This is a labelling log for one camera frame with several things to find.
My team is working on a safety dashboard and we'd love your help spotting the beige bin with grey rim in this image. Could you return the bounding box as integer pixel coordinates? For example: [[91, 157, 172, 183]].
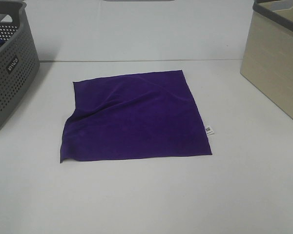
[[240, 0, 293, 120]]

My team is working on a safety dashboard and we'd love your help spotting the purple microfibre towel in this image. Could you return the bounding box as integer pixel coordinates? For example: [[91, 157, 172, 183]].
[[60, 70, 212, 161]]

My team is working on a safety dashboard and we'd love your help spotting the grey perforated plastic basket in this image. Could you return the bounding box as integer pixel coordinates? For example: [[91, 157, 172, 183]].
[[0, 0, 40, 128]]

